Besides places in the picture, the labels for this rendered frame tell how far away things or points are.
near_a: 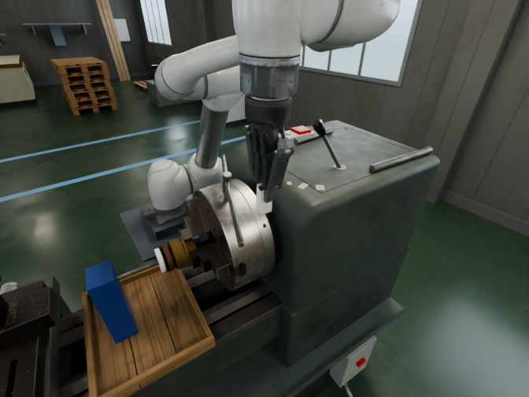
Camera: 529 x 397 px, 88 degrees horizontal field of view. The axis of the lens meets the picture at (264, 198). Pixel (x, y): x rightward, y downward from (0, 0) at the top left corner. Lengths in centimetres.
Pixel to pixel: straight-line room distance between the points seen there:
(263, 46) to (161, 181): 101
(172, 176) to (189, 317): 66
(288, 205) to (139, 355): 56
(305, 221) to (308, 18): 43
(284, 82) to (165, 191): 101
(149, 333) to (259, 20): 81
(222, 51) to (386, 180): 55
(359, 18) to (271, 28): 14
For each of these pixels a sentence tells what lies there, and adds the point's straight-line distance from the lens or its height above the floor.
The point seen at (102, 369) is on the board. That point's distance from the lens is 92.
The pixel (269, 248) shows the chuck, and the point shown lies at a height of 112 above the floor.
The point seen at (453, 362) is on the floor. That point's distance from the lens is 210.
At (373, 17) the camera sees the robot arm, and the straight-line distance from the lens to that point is 51.
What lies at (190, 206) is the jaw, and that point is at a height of 119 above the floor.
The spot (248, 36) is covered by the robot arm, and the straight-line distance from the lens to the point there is 41.
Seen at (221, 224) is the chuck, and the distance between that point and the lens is 69.
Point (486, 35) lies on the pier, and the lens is 301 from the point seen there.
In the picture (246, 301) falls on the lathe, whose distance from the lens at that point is 96.
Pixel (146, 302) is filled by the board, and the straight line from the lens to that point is 99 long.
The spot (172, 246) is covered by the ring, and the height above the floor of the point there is 112.
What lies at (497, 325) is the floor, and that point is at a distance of 243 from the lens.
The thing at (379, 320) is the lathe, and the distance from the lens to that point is 139.
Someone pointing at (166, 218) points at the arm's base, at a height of 82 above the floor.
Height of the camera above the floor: 163
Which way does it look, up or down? 33 degrees down
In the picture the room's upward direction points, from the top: straight up
